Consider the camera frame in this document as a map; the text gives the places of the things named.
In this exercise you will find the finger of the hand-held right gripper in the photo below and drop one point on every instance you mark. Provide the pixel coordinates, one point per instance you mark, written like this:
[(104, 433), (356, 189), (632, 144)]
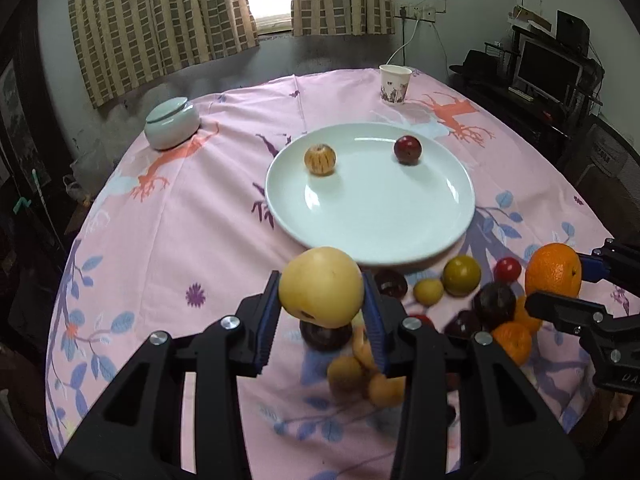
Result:
[(590, 267), (560, 310)]

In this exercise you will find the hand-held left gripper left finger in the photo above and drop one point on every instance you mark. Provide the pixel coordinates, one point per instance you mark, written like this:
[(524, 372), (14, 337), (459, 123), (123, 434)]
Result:
[(266, 325)]

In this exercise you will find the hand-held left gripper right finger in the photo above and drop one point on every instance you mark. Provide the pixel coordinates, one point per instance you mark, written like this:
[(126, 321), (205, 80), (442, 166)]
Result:
[(375, 330)]

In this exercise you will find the small yellow round fruit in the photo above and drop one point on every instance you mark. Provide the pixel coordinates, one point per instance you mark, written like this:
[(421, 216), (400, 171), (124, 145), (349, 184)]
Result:
[(428, 291), (362, 350)]

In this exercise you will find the small tangerine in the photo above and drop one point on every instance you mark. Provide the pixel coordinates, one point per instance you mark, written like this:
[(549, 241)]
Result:
[(525, 319), (512, 342)]

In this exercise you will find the large orange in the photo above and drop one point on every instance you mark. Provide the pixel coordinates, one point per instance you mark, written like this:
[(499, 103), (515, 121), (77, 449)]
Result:
[(552, 272)]

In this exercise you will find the pale yellow round fruit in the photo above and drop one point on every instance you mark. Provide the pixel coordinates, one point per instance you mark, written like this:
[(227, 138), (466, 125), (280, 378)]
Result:
[(345, 375), (385, 391)]

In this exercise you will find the dark purple plum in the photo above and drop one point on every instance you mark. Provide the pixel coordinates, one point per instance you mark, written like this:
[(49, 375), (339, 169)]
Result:
[(462, 326), (494, 304), (391, 283)]

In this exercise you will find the yellow pear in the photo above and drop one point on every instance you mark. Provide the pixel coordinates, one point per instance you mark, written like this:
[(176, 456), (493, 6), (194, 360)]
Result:
[(320, 285)]

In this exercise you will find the white oval plate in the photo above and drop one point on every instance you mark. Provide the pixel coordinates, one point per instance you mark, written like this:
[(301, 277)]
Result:
[(380, 210)]

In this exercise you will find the person's right hand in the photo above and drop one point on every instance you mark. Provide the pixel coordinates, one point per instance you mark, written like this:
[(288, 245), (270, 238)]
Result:
[(621, 406)]

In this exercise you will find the green-yellow plum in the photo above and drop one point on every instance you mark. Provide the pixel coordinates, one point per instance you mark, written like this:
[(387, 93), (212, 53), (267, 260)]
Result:
[(461, 275)]

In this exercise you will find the black mesh chair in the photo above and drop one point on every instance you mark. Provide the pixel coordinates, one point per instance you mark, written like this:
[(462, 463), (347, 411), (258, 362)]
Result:
[(610, 155)]

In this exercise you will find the pink printed tablecloth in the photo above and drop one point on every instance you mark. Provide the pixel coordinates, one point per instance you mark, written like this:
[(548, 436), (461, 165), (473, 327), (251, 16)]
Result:
[(200, 210)]

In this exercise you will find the striped tan fruit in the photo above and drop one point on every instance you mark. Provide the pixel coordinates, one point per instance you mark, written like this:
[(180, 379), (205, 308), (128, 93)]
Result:
[(320, 160)]

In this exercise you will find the dark computer desk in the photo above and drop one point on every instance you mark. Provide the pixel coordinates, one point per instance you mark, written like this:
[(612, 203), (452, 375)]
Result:
[(505, 110)]

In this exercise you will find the dark red plum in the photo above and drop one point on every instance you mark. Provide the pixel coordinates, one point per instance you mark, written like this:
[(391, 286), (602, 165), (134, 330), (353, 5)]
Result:
[(407, 150)]

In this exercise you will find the computer monitor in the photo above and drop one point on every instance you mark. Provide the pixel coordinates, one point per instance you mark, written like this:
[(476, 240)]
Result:
[(547, 70)]

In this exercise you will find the pale green lidded jar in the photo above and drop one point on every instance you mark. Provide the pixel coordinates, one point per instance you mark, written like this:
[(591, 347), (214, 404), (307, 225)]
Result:
[(172, 122)]

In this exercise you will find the clear plastic bag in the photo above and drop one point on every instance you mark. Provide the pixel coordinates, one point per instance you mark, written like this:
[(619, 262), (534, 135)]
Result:
[(87, 175)]

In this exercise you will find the black hat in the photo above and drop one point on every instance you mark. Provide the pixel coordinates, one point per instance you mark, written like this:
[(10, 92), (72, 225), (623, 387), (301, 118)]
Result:
[(472, 62)]

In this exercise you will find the black speaker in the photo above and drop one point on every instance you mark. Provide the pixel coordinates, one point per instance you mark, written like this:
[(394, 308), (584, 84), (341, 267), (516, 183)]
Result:
[(571, 30)]

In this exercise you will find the printed paper cup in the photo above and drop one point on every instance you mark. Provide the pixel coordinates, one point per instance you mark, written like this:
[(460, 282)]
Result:
[(395, 85)]

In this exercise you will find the green plastic hook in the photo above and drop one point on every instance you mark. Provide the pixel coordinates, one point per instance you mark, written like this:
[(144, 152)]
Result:
[(22, 205)]

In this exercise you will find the white wall outlet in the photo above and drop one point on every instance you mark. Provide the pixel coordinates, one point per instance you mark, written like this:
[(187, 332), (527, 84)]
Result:
[(415, 12)]

